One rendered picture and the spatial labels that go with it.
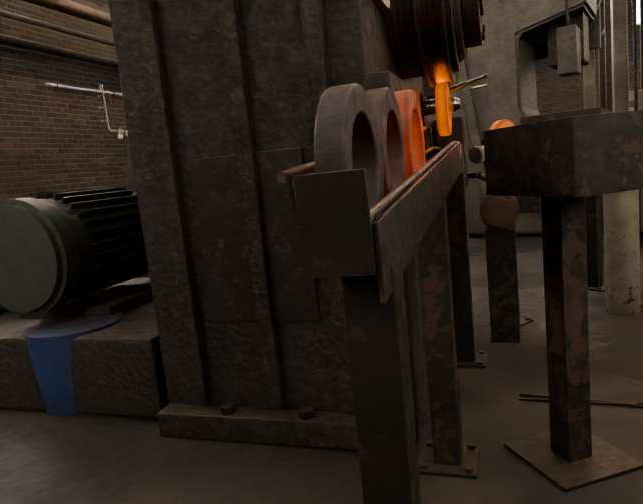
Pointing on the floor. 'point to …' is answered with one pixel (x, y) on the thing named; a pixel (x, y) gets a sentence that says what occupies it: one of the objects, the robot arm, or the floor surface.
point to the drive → (73, 298)
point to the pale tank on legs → (633, 51)
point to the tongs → (595, 401)
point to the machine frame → (248, 209)
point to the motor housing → (502, 266)
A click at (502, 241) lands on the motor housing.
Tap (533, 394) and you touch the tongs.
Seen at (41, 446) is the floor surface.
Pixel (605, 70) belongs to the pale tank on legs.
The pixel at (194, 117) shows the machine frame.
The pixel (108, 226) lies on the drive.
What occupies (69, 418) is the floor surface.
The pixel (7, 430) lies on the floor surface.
